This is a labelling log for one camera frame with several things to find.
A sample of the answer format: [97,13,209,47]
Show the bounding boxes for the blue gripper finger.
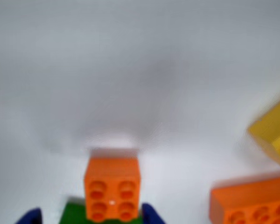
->
[14,206,42,224]
[141,202,168,224]

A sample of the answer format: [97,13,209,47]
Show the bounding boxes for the orange 2x2 block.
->
[84,155,142,223]

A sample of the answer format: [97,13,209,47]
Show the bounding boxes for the green 2x4 block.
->
[60,201,145,224]

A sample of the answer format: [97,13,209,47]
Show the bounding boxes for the orange 2x4 block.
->
[209,173,280,224]

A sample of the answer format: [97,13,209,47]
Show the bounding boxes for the yellow 2x4 block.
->
[246,91,280,173]

